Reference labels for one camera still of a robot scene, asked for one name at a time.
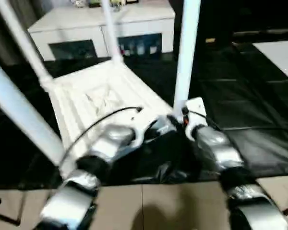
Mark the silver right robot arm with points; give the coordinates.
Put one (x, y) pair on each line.
(220, 148)

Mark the dark clutter on cabinet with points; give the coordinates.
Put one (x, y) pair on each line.
(117, 6)

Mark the white plastic table top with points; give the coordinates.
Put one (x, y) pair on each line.
(98, 91)

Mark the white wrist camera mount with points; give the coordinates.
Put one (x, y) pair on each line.
(195, 105)
(141, 122)

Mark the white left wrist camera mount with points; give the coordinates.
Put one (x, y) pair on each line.
(141, 122)

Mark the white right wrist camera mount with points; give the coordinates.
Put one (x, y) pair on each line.
(195, 105)

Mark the small white cup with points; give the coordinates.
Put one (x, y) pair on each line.
(153, 50)

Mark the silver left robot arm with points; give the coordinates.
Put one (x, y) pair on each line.
(105, 143)

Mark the white plastic table leg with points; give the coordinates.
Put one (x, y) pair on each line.
(21, 40)
(187, 48)
(112, 31)
(21, 107)

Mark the black work mat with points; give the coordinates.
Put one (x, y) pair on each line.
(242, 95)

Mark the dark long bar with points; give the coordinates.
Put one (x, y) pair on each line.
(266, 33)

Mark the white sideboard cabinet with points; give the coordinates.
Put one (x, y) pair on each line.
(74, 26)

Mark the tall white bottle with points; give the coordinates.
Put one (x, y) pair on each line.
(140, 49)

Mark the black folding table frame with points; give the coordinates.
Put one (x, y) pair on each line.
(4, 215)

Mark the small tan box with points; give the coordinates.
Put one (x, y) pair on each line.
(210, 40)

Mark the grey curtain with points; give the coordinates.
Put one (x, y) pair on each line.
(7, 21)

